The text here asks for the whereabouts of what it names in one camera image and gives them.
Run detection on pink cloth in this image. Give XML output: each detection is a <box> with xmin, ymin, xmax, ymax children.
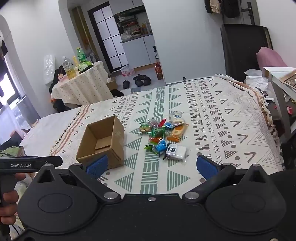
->
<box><xmin>256</xmin><ymin>46</ymin><xmax>288</xmax><ymax>70</ymax></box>

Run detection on patterned flat box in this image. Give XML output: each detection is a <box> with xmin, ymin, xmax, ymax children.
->
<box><xmin>279</xmin><ymin>70</ymin><xmax>296</xmax><ymax>88</ymax></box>

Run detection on white bed sheet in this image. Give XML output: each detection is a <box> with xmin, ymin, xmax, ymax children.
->
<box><xmin>18</xmin><ymin>107</ymin><xmax>82</xmax><ymax>158</ymax></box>

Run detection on person's left hand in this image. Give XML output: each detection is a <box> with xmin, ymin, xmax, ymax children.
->
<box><xmin>0</xmin><ymin>173</ymin><xmax>26</xmax><ymax>226</ymax></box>

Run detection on table with dotted tablecloth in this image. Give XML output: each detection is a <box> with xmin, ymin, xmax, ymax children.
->
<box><xmin>51</xmin><ymin>61</ymin><xmax>109</xmax><ymax>109</ymax></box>

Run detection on orange round cracker packet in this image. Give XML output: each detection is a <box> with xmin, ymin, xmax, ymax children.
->
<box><xmin>166</xmin><ymin>124</ymin><xmax>188</xmax><ymax>142</ymax></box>

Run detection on black framed glass door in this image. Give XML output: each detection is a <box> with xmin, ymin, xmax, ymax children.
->
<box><xmin>87</xmin><ymin>4</ymin><xmax>129</xmax><ymax>73</ymax></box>

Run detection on white kitchen cabinet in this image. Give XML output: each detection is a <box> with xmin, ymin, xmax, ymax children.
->
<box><xmin>120</xmin><ymin>34</ymin><xmax>158</xmax><ymax>69</ymax></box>

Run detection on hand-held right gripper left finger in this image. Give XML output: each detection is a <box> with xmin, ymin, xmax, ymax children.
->
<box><xmin>32</xmin><ymin>155</ymin><xmax>122</xmax><ymax>205</ymax></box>

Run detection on white crumpled cloth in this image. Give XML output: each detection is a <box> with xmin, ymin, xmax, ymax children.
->
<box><xmin>244</xmin><ymin>68</ymin><xmax>270</xmax><ymax>93</ymax></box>

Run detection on light green quilt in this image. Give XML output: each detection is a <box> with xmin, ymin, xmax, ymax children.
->
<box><xmin>0</xmin><ymin>146</ymin><xmax>25</xmax><ymax>158</ymax></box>

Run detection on dark red plastic jug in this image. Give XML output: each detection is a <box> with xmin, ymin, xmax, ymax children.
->
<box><xmin>154</xmin><ymin>63</ymin><xmax>164</xmax><ymax>80</ymax></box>

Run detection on patterned white green blanket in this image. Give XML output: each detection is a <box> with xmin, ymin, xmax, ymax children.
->
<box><xmin>50</xmin><ymin>75</ymin><xmax>284</xmax><ymax>195</ymax></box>

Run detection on white packet black label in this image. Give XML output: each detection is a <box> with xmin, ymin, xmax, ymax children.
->
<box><xmin>163</xmin><ymin>142</ymin><xmax>188</xmax><ymax>161</ymax></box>

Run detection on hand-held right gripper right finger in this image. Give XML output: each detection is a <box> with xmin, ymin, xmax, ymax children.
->
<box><xmin>182</xmin><ymin>155</ymin><xmax>270</xmax><ymax>205</ymax></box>

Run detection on hanging beige garment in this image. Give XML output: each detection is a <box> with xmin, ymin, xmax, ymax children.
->
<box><xmin>209</xmin><ymin>0</ymin><xmax>221</xmax><ymax>14</ymax></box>

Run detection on green snack packet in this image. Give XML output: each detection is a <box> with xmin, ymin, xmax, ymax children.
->
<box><xmin>144</xmin><ymin>144</ymin><xmax>159</xmax><ymax>154</ymax></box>
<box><xmin>151</xmin><ymin>127</ymin><xmax>166</xmax><ymax>138</ymax></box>

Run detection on kitchen shelf rack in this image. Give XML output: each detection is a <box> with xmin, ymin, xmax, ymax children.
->
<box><xmin>117</xmin><ymin>13</ymin><xmax>153</xmax><ymax>39</ymax></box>

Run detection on black door lock handle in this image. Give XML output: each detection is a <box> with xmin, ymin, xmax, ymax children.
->
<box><xmin>240</xmin><ymin>2</ymin><xmax>255</xmax><ymax>25</ymax></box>

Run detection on snack packets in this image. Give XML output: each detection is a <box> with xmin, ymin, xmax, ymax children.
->
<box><xmin>169</xmin><ymin>111</ymin><xmax>186</xmax><ymax>127</ymax></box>

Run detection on green round biscuit packet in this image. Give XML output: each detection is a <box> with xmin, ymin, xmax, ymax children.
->
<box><xmin>139</xmin><ymin>123</ymin><xmax>153</xmax><ymax>134</ymax></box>

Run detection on white side table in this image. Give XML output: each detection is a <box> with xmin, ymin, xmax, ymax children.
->
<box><xmin>262</xmin><ymin>67</ymin><xmax>296</xmax><ymax>149</ymax></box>

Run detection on bubble wrap sheet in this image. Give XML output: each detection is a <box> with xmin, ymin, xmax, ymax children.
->
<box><xmin>43</xmin><ymin>54</ymin><xmax>56</xmax><ymax>84</ymax></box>

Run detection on black jacket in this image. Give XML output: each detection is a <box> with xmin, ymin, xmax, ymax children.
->
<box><xmin>49</xmin><ymin>66</ymin><xmax>64</xmax><ymax>94</ymax></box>

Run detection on green soda bottle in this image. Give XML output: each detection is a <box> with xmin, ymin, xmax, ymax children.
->
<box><xmin>76</xmin><ymin>47</ymin><xmax>86</xmax><ymax>65</ymax></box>

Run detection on pink bottle multipack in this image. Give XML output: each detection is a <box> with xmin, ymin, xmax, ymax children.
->
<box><xmin>121</xmin><ymin>65</ymin><xmax>135</xmax><ymax>77</ymax></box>

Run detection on clear bottle yellow liquid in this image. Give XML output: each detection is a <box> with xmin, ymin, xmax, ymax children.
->
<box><xmin>62</xmin><ymin>56</ymin><xmax>76</xmax><ymax>80</ymax></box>

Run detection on brown cardboard box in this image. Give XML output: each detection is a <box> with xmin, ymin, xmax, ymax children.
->
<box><xmin>76</xmin><ymin>115</ymin><xmax>125</xmax><ymax>169</ymax></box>

